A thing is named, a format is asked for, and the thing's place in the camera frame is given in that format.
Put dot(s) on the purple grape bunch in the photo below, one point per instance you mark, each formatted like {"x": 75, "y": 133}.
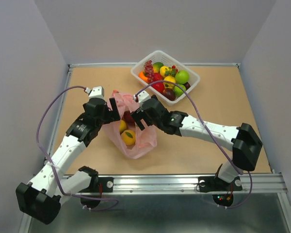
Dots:
{"x": 148, "y": 71}

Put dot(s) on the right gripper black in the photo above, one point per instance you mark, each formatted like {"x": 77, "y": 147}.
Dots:
{"x": 137, "y": 116}

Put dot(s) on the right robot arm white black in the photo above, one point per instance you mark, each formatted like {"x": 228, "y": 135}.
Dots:
{"x": 242, "y": 141}

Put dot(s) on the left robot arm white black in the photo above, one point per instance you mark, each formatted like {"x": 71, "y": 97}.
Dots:
{"x": 43, "y": 196}

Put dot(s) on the small dark plum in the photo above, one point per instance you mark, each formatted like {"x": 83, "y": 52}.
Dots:
{"x": 187, "y": 86}

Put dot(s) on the yellow round fruit in bag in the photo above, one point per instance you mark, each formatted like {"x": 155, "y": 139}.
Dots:
{"x": 122, "y": 126}

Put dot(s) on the white plastic basket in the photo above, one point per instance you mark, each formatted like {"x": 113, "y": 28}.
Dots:
{"x": 160, "y": 56}

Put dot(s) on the dark red apple in bag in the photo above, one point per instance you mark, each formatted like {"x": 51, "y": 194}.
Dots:
{"x": 128, "y": 118}

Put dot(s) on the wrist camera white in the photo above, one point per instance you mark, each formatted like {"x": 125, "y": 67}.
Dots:
{"x": 95, "y": 92}
{"x": 141, "y": 98}

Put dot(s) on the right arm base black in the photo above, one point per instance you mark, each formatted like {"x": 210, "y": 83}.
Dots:
{"x": 225, "y": 182}

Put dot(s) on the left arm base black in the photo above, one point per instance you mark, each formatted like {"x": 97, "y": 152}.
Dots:
{"x": 100, "y": 186}

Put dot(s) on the pink plastic bag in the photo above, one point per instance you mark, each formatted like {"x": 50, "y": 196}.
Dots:
{"x": 146, "y": 140}

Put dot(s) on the dark purple plum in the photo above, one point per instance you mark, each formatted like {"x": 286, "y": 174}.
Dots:
{"x": 169, "y": 94}

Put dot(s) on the small green apple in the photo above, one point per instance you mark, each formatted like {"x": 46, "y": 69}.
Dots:
{"x": 179, "y": 90}

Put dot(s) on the yellow bell pepper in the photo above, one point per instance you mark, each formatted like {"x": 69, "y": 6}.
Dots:
{"x": 169, "y": 82}

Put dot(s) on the aluminium front rail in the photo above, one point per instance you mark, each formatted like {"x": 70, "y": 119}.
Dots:
{"x": 173, "y": 184}

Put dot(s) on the orange tangerine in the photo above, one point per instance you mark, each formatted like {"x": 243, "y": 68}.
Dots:
{"x": 143, "y": 77}

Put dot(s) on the large green apple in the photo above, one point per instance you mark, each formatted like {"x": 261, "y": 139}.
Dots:
{"x": 182, "y": 77}

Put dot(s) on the green yellow mango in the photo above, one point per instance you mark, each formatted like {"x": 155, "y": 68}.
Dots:
{"x": 157, "y": 66}

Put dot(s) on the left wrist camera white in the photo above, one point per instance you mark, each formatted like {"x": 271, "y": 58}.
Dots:
{"x": 95, "y": 92}

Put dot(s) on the red strawberry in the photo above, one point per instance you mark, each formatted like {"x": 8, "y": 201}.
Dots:
{"x": 157, "y": 77}

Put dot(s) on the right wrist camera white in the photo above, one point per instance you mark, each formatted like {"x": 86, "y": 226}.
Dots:
{"x": 141, "y": 98}

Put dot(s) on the red cherries with leaves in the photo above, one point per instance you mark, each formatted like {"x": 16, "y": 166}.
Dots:
{"x": 171, "y": 71}

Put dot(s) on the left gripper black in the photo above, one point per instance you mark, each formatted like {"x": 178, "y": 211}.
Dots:
{"x": 112, "y": 115}

